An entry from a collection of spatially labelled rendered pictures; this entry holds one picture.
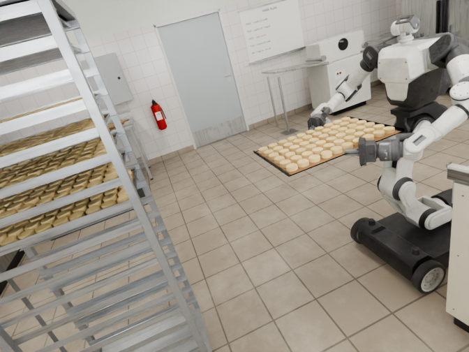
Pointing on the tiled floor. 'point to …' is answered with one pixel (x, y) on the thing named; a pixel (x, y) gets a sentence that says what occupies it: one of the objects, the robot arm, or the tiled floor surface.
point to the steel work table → (135, 141)
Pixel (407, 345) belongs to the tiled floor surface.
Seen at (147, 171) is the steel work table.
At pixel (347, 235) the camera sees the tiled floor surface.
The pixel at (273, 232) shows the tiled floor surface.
